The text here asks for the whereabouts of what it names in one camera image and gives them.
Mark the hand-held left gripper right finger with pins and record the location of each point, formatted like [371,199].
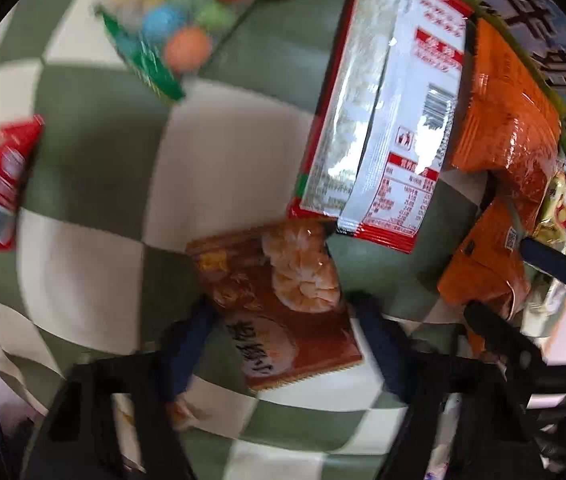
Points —
[383,350]

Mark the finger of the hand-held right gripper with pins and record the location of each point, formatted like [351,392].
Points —
[498,330]
[548,260]

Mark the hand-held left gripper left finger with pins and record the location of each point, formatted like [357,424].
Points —
[188,355]

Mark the orange snack packet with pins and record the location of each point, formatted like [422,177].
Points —
[508,125]
[483,270]

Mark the yellow cartoon snack packet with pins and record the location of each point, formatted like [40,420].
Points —
[563,200]

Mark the brown shrimp cracker packet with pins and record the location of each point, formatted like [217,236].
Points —
[283,305]

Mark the bag of colourful candy balls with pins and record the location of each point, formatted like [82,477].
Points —
[188,45]

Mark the green and white checkered mat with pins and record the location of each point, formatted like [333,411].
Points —
[103,160]

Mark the red and silver snack packet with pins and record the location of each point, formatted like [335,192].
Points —
[388,110]

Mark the blue printed carton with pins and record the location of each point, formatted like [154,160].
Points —
[543,30]

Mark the small red snack packet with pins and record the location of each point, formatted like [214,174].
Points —
[0,185]

